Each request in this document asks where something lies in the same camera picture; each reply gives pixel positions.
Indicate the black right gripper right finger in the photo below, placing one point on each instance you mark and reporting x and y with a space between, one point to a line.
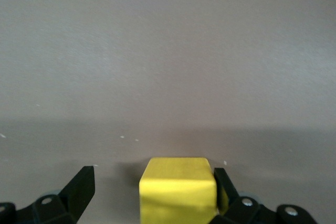
244 208

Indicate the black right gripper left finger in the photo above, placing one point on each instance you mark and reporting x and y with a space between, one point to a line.
76 195

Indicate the yellow cube block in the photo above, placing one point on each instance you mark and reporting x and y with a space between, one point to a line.
178 190

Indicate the brown table cover mat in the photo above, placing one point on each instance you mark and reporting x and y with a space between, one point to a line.
157 64

